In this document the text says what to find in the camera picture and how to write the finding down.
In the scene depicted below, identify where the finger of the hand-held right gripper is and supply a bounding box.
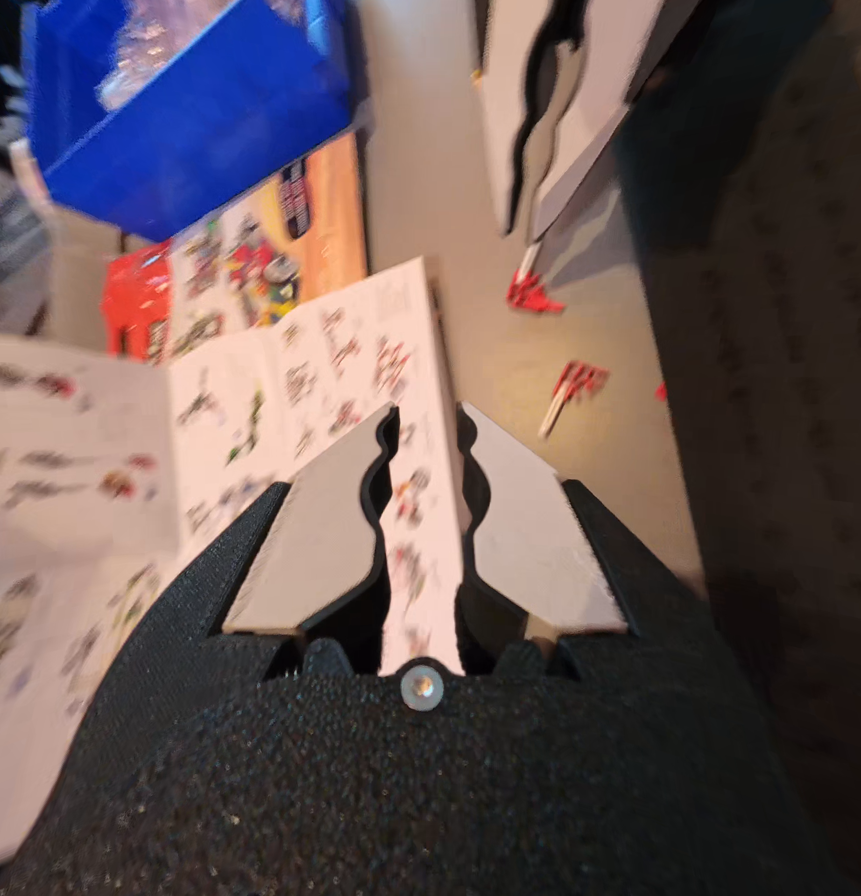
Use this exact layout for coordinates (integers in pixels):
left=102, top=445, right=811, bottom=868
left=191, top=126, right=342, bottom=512
left=476, top=0, right=568, bottom=239
left=527, top=0, right=678, bottom=244

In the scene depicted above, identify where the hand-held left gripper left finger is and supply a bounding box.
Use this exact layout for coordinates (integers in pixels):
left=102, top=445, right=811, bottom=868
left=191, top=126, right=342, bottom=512
left=221, top=401, right=402, bottom=637

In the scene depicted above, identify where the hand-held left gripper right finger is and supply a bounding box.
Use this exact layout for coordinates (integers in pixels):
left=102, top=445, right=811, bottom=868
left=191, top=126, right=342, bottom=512
left=455, top=400, right=629, bottom=662

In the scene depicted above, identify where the red plastic connector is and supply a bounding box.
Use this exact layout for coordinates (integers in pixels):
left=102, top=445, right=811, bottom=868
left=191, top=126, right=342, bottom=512
left=506, top=269, right=566, bottom=314
left=553, top=360, right=610, bottom=400

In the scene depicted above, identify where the orange toy set box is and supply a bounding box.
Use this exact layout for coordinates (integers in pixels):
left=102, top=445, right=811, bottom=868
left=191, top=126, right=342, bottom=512
left=101, top=133, right=370, bottom=365

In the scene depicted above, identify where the white instruction booklet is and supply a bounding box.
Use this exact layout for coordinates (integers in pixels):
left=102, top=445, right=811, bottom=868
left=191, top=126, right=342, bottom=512
left=0, top=255, right=466, bottom=827

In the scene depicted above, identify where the black dimpled mat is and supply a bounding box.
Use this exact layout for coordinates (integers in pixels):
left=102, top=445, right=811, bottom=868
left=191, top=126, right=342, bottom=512
left=613, top=0, right=861, bottom=896

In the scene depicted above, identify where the blue plastic bin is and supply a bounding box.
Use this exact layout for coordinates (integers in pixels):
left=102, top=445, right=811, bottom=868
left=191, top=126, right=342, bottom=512
left=24, top=0, right=372, bottom=242

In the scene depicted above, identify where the clear plastic bag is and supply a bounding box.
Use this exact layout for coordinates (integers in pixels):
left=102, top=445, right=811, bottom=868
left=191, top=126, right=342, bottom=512
left=98, top=0, right=242, bottom=113

